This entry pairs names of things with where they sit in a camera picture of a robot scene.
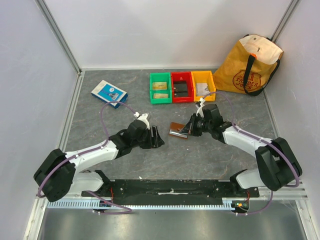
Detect brown leather card holder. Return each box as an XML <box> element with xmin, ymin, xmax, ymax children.
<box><xmin>168</xmin><ymin>122</ymin><xmax>188</xmax><ymax>139</ymax></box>

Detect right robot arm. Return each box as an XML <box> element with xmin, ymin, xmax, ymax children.
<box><xmin>179</xmin><ymin>104</ymin><xmax>303</xmax><ymax>197</ymax></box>

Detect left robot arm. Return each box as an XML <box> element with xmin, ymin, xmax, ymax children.
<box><xmin>33</xmin><ymin>120</ymin><xmax>165</xmax><ymax>202</ymax></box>

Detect silver card in yellow bin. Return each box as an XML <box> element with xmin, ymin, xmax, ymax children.
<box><xmin>195</xmin><ymin>82</ymin><xmax>210</xmax><ymax>97</ymax></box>

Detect black cards in red bin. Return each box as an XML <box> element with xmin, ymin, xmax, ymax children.
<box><xmin>173</xmin><ymin>81</ymin><xmax>189</xmax><ymax>98</ymax></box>

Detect gold card lower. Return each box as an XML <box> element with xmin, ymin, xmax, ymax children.
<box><xmin>153</xmin><ymin>93</ymin><xmax>169</xmax><ymax>99</ymax></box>

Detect gold card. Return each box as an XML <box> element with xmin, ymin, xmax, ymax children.
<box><xmin>153</xmin><ymin>93</ymin><xmax>169</xmax><ymax>99</ymax></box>
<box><xmin>152</xmin><ymin>81</ymin><xmax>168</xmax><ymax>91</ymax></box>

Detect gold card upper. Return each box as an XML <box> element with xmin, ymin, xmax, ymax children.
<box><xmin>152</xmin><ymin>81</ymin><xmax>168</xmax><ymax>91</ymax></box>

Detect red plastic bin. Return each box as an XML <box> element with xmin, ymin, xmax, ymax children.
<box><xmin>170</xmin><ymin>71</ymin><xmax>194</xmax><ymax>103</ymax></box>

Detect yellow plastic bin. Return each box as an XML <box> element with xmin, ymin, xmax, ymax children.
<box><xmin>191</xmin><ymin>70</ymin><xmax>217</xmax><ymax>102</ymax></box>

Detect green plastic bin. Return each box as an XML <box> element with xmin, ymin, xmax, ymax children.
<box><xmin>149</xmin><ymin>72</ymin><xmax>172</xmax><ymax>105</ymax></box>

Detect blue and white box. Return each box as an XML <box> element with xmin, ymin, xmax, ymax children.
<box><xmin>91</xmin><ymin>80</ymin><xmax>128</xmax><ymax>109</ymax></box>

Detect yellow Trader Joe's tote bag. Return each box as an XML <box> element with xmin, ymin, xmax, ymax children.
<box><xmin>213</xmin><ymin>34</ymin><xmax>284</xmax><ymax>97</ymax></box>

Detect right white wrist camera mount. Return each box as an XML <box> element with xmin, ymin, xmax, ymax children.
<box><xmin>196</xmin><ymin>97</ymin><xmax>206</xmax><ymax>118</ymax></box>

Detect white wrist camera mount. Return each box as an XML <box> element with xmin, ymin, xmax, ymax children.
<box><xmin>133</xmin><ymin>111</ymin><xmax>150</xmax><ymax>129</ymax></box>
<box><xmin>196</xmin><ymin>97</ymin><xmax>206</xmax><ymax>118</ymax></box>

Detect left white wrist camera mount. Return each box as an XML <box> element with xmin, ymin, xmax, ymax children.
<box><xmin>133</xmin><ymin>111</ymin><xmax>150</xmax><ymax>129</ymax></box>

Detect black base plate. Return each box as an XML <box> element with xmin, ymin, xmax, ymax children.
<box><xmin>94</xmin><ymin>179</ymin><xmax>260</xmax><ymax>206</ymax></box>

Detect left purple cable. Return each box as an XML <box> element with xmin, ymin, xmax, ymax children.
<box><xmin>37</xmin><ymin>101</ymin><xmax>141</xmax><ymax>216</ymax></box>

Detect slotted cable duct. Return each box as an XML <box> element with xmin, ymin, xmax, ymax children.
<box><xmin>46</xmin><ymin>198</ymin><xmax>236</xmax><ymax>211</ymax></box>

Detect aluminium frame rail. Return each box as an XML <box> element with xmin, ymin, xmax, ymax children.
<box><xmin>34</xmin><ymin>182</ymin><xmax>310</xmax><ymax>201</ymax></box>

